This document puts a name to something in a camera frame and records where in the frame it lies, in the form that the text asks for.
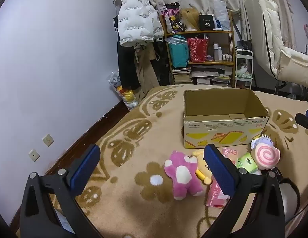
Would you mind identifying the white puffer jacket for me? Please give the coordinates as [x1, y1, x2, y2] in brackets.
[117, 0, 164, 47]

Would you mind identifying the white rolling cart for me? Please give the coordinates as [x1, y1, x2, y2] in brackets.
[234, 48, 254, 89]

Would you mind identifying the lower wall outlet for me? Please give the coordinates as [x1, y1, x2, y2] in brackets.
[28, 149, 40, 162]

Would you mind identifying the pink swirl roll plush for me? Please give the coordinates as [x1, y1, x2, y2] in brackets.
[252, 142, 281, 170]

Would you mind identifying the red patterned bag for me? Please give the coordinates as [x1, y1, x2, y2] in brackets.
[187, 37, 209, 63]

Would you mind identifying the black coat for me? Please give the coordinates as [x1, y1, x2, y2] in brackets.
[117, 38, 140, 90]

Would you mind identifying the beige patterned rug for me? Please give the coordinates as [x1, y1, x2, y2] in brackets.
[15, 83, 308, 238]

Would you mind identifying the pink plush bear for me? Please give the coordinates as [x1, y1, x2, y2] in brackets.
[164, 151, 204, 200]

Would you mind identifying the teal bag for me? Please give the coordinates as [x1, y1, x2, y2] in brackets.
[166, 35, 189, 68]

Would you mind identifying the wooden bookshelf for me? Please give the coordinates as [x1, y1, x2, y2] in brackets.
[160, 12, 236, 86]

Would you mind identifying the stack of books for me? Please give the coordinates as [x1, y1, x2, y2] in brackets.
[172, 67, 192, 84]

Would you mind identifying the green tissue pack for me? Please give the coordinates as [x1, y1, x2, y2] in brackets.
[236, 153, 262, 175]

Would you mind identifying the blonde wig head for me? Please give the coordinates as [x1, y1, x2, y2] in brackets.
[180, 8, 200, 31]

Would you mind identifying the yellow plush dog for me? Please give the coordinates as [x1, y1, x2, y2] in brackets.
[192, 149, 213, 185]

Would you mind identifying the plastic bag of toys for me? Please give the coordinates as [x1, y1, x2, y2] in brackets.
[108, 71, 138, 111]

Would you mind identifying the cream padded chair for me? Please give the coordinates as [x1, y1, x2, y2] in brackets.
[244, 0, 308, 88]

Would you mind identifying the upper wall outlet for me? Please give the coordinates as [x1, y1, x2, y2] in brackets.
[42, 134, 54, 147]

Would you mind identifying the beige trench coat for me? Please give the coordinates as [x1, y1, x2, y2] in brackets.
[133, 43, 159, 101]

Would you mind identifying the white-haired plush doll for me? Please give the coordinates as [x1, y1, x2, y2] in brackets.
[250, 134, 274, 149]

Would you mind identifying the pink tissue pack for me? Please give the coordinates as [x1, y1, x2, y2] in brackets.
[206, 147, 238, 208]

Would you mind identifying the cardboard box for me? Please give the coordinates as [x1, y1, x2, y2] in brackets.
[183, 88, 269, 149]

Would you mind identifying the black box marked 40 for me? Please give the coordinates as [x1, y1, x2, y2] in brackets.
[199, 14, 215, 31]

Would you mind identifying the wall outlet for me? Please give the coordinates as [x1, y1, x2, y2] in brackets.
[42, 134, 54, 147]
[28, 149, 40, 162]

